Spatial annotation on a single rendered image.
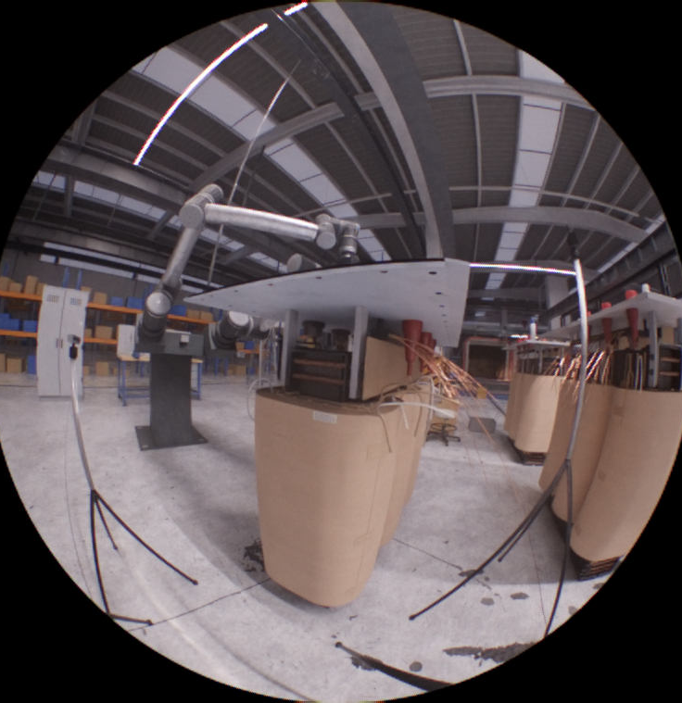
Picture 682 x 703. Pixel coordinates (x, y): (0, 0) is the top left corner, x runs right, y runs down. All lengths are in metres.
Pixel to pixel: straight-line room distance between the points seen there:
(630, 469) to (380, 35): 4.18
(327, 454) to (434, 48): 9.43
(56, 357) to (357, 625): 5.12
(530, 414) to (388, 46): 4.73
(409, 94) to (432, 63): 5.57
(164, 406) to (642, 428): 3.74
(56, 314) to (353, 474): 5.00
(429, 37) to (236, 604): 10.36
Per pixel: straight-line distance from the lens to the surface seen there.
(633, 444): 1.49
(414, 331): 0.82
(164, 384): 2.83
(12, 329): 8.74
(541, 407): 3.19
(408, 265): 0.35
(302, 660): 1.26
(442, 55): 9.40
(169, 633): 1.39
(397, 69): 3.76
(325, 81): 6.12
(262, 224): 1.25
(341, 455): 0.60
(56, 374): 5.12
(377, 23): 3.57
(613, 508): 1.60
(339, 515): 0.71
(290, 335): 0.79
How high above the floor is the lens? 1.22
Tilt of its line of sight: 1 degrees up
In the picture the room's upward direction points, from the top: 4 degrees clockwise
